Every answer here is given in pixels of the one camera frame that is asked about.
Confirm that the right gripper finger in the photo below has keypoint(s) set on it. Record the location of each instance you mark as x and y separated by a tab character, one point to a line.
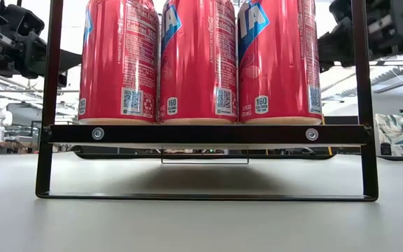
338	45

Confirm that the red Fanta soda can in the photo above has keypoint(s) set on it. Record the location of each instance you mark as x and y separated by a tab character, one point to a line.
198	70
117	70
278	70

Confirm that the small black cylinder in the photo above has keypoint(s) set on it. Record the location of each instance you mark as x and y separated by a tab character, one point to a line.
385	148

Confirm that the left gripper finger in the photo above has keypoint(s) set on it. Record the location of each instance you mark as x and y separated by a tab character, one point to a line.
70	61

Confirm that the wooden shelf black metal frame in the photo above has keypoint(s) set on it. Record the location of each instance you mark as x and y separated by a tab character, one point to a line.
205	134

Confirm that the leaf pattern panel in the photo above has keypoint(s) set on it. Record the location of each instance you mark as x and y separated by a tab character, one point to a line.
397	133

